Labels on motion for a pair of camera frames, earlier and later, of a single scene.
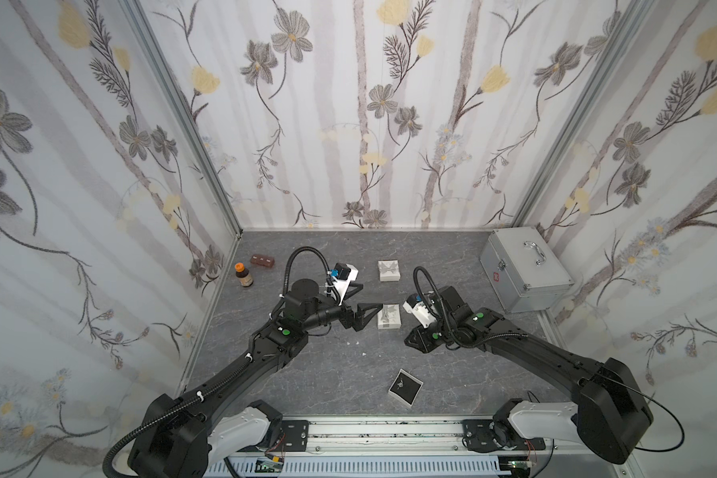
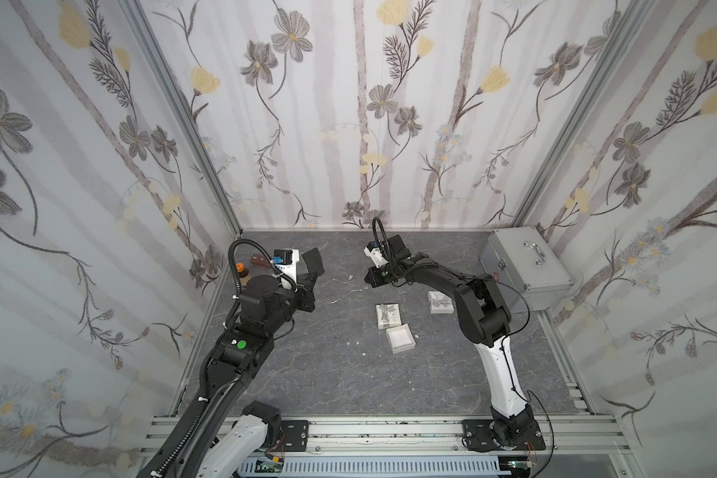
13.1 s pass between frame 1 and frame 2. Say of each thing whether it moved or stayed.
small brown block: stayed
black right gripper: moved
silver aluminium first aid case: stayed
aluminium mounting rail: stayed
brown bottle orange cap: stayed
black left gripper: moved
